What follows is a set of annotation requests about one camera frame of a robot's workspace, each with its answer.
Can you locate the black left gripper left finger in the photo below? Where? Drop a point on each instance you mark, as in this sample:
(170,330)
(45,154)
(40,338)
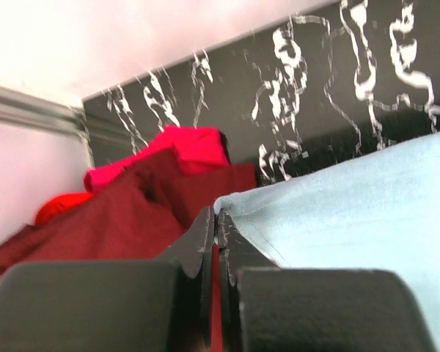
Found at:
(162,304)

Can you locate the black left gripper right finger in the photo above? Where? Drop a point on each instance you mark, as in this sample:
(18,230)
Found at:
(268,308)

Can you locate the light blue t shirt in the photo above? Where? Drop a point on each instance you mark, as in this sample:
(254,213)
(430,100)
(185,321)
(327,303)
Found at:
(378,211)

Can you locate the dark red folded t shirt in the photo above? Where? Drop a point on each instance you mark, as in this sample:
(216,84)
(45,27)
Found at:
(138,215)

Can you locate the bright red folded t shirt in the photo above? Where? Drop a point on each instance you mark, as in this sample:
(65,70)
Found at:
(197,150)

